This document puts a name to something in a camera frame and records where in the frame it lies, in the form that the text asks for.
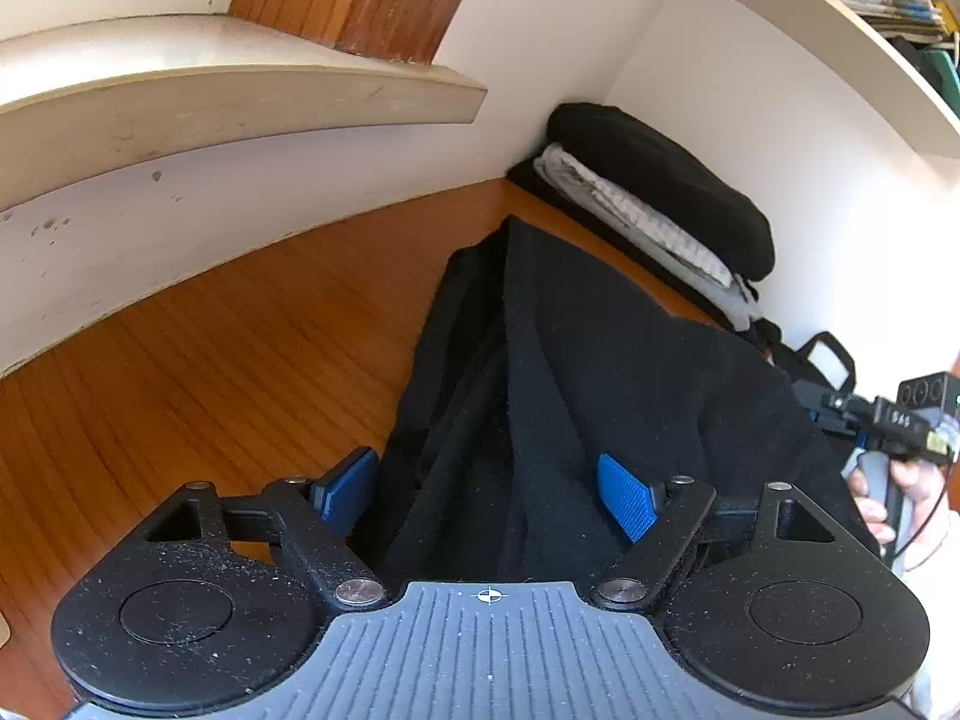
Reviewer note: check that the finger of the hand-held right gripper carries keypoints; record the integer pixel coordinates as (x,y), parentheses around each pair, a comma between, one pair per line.
(821,401)

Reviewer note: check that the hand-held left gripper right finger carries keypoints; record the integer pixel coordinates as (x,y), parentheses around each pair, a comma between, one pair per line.
(626,499)

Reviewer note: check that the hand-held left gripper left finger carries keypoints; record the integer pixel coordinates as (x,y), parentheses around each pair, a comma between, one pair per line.
(349,487)

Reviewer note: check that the black fleece sweatshirt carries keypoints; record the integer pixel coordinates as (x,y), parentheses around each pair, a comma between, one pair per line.
(600,375)

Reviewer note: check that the person's right hand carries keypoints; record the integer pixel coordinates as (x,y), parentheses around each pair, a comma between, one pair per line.
(919,510)

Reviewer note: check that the black bag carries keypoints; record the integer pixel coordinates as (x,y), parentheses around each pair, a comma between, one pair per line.
(802,364)

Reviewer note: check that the grey white garment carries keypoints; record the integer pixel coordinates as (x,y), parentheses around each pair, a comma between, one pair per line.
(637,221)

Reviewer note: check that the window sill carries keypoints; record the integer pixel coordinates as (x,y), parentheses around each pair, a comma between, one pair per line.
(225,97)

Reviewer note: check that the white wall shelf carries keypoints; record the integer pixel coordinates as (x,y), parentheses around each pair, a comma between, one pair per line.
(825,22)

